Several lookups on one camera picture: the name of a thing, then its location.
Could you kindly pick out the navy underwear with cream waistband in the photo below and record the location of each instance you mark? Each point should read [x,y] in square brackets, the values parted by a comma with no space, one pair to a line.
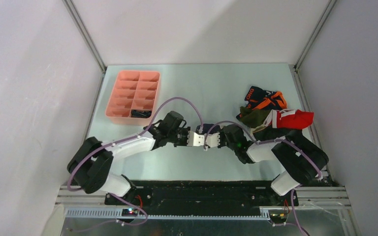
[208,128]

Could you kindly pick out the olive green underwear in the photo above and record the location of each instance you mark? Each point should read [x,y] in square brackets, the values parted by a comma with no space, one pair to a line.
[252,118]

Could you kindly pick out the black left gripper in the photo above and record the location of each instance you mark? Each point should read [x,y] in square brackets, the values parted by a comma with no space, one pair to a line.
[184,143]

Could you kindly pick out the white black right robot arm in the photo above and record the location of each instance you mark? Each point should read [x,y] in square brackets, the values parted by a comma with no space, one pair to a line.
[301,159]

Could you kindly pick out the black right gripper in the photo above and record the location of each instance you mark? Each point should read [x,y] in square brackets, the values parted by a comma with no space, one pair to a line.
[222,133]

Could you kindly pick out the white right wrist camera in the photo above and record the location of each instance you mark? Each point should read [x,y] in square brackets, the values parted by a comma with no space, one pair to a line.
[211,141]

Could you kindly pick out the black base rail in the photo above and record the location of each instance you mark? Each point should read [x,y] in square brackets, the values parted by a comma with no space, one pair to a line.
[206,198]

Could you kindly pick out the navy striped boxer underwear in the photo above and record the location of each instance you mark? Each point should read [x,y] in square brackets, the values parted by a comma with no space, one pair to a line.
[140,113]

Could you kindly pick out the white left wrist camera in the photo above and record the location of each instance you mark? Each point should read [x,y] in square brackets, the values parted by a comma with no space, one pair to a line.
[195,139]

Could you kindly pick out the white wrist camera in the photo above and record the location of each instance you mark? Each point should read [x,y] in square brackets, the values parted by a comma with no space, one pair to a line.
[195,139]
[211,141]

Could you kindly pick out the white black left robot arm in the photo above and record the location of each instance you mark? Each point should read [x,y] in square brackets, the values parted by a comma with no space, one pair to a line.
[92,167]

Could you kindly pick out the pink compartment tray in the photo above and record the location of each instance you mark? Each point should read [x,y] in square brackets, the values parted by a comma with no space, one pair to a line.
[133,90]

